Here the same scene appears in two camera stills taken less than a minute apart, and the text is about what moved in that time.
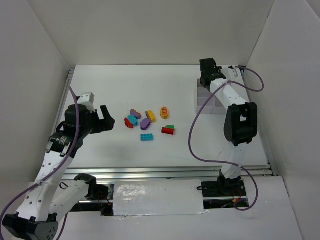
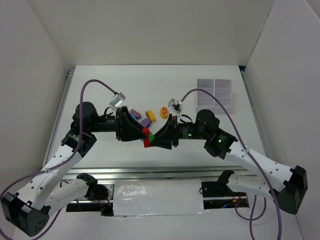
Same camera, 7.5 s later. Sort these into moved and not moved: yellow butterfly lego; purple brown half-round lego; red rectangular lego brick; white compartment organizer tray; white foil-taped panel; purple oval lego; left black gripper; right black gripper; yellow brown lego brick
Moved: left black gripper; red rectangular lego brick; right black gripper
Not moved: white compartment organizer tray; white foil-taped panel; yellow brown lego brick; yellow butterfly lego; purple oval lego; purple brown half-round lego
